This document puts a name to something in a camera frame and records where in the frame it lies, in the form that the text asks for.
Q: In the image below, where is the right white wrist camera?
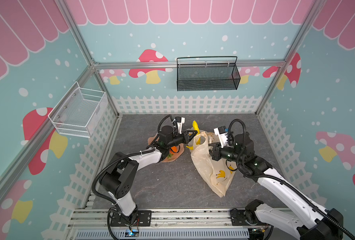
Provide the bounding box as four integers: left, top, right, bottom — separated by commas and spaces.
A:
214, 126, 228, 148

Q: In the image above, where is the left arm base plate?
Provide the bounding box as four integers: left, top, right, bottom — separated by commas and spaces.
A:
110, 210, 152, 227

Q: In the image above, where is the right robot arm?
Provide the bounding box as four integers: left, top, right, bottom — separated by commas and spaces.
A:
210, 133, 343, 240

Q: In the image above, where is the banana print plastic bag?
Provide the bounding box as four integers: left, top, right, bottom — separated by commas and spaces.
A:
188, 131, 237, 198

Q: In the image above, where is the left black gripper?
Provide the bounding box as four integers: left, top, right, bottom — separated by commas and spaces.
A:
167, 130, 198, 148

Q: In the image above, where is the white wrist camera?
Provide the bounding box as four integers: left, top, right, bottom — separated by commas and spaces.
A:
214, 126, 228, 148
174, 117, 185, 134

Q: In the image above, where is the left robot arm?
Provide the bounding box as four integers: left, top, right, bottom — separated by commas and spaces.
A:
93, 126, 199, 225

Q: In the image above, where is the aluminium front rail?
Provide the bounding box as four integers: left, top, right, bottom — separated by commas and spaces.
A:
66, 208, 267, 231

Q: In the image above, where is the pink wavy fruit plate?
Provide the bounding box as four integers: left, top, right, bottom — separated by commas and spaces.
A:
162, 144, 185, 163

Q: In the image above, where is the black mesh wall basket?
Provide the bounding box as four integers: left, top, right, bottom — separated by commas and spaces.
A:
176, 56, 241, 92

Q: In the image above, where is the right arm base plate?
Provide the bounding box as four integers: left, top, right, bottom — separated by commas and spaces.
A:
230, 208, 257, 226

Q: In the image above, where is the long yellow banana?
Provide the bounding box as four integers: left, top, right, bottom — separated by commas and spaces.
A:
186, 120, 207, 151

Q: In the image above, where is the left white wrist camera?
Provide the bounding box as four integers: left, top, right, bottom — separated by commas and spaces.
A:
174, 117, 185, 134

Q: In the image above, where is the white mesh wall basket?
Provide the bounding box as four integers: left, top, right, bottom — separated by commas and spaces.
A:
48, 82, 108, 138

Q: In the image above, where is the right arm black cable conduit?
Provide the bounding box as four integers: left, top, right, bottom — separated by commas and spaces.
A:
227, 119, 355, 240

